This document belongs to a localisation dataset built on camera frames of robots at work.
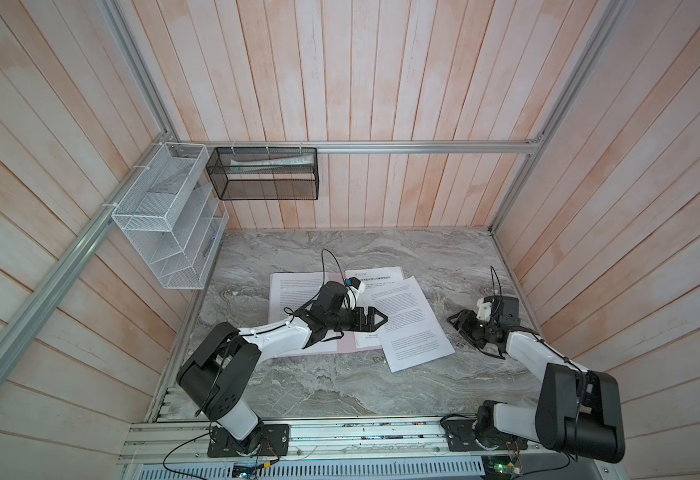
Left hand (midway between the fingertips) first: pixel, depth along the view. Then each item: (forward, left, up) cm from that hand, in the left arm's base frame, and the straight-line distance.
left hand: (376, 324), depth 83 cm
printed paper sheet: (+17, +28, -8) cm, 33 cm away
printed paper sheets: (+23, -1, -9) cm, 24 cm away
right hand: (+5, -25, -7) cm, 27 cm away
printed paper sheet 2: (+2, -13, -9) cm, 16 cm away
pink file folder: (-1, +9, -9) cm, 13 cm away
